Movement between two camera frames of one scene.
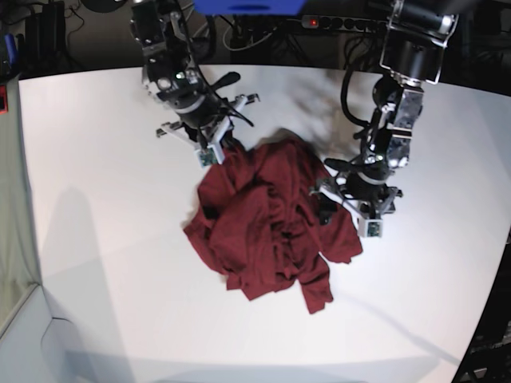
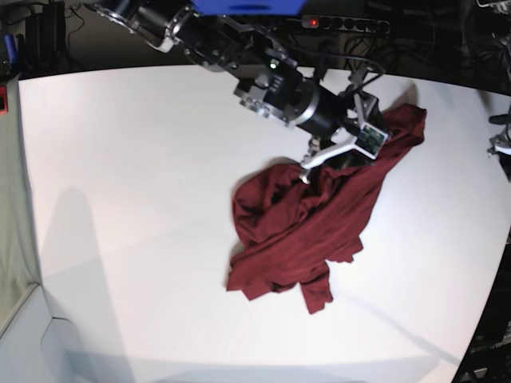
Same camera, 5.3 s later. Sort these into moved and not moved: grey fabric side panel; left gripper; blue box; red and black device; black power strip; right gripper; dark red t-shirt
Moved: right gripper; left gripper; dark red t-shirt
Not moved: black power strip; red and black device; grey fabric side panel; blue box
